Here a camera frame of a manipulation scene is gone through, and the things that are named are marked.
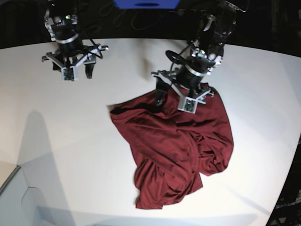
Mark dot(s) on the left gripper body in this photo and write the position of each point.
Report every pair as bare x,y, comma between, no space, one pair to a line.
182,83

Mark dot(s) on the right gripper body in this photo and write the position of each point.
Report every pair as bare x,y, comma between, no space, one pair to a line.
87,55

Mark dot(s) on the dark red t-shirt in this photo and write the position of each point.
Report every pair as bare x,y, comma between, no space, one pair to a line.
171,148

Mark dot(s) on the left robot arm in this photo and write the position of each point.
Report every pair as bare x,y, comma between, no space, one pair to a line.
199,57

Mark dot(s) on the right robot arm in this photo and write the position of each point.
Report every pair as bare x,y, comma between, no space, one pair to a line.
74,47

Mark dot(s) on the blue box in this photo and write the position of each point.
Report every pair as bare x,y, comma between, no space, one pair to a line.
146,4

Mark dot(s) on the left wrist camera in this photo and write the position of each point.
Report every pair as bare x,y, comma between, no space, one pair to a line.
187,104

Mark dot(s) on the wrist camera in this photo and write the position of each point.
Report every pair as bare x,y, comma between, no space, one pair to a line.
187,104
67,74

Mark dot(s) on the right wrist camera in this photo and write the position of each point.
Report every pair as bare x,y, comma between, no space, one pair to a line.
67,74

